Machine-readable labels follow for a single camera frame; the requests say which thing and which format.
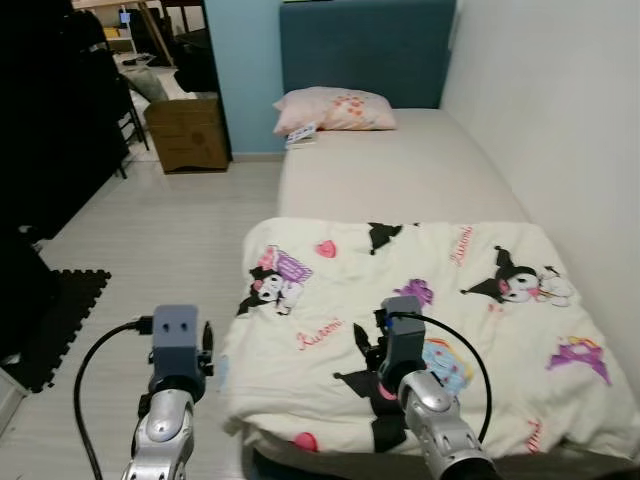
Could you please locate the cream cartoon print blanket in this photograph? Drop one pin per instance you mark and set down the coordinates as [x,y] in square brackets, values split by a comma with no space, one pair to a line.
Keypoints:
[500,340]

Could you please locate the white book blue letters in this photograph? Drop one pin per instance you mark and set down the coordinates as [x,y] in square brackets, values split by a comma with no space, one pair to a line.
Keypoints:
[302,135]

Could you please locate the pink dotted pillow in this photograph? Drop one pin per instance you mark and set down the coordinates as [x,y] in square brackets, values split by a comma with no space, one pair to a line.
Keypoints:
[340,110]

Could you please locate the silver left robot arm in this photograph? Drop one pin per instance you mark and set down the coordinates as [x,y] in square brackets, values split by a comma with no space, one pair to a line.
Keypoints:
[165,435]

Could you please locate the black foam floor mat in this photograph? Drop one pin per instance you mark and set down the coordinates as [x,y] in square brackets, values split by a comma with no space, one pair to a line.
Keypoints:
[60,320]

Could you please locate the bed mattress cream sheet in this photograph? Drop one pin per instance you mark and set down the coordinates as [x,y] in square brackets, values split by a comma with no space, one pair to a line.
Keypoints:
[400,170]

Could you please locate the brown cardboard box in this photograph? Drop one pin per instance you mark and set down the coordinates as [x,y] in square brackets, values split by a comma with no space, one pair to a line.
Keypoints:
[190,135]

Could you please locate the grey green bag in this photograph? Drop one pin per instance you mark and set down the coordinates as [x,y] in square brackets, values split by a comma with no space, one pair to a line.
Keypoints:
[148,85]

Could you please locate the black cloth heap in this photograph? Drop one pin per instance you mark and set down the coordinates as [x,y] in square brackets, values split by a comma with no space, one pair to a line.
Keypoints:
[195,65]

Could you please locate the black low cabinet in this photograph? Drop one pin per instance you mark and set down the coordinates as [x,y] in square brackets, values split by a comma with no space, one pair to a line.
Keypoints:
[50,110]

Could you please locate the blue upholstered headboard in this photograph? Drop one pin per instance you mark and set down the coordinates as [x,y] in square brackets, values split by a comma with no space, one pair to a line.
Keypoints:
[370,50]

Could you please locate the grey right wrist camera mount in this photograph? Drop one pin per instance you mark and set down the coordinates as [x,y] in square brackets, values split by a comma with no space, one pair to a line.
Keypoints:
[403,335]

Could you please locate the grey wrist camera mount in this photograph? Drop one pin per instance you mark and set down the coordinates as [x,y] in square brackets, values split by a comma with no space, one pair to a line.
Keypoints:
[177,345]
[403,335]

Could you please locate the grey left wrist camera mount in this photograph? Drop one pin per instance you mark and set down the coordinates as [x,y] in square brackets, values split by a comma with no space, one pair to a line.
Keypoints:
[177,345]

